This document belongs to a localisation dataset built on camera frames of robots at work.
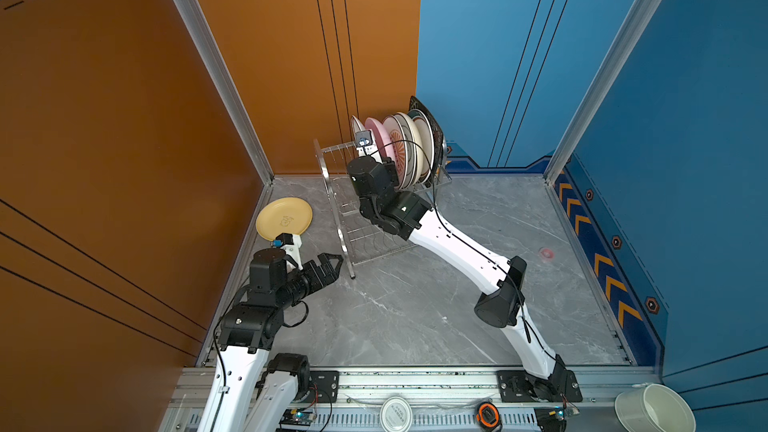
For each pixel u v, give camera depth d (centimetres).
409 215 53
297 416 71
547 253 98
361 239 97
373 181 53
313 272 61
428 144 73
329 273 62
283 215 109
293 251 65
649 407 71
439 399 73
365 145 59
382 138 67
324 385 74
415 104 78
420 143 71
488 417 67
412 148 68
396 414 65
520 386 73
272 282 52
